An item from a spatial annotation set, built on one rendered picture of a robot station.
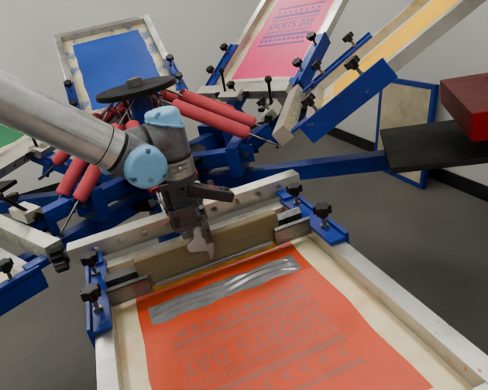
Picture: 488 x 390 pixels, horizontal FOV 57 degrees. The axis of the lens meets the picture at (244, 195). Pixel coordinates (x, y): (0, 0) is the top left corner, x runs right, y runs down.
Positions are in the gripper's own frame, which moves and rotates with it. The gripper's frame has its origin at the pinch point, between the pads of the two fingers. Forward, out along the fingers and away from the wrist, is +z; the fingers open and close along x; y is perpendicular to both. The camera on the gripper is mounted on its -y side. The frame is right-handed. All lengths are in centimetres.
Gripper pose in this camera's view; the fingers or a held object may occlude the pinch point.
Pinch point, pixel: (210, 248)
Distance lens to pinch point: 108.9
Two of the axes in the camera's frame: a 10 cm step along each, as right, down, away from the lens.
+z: 2.0, 8.9, 4.0
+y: -9.2, 3.1, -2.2
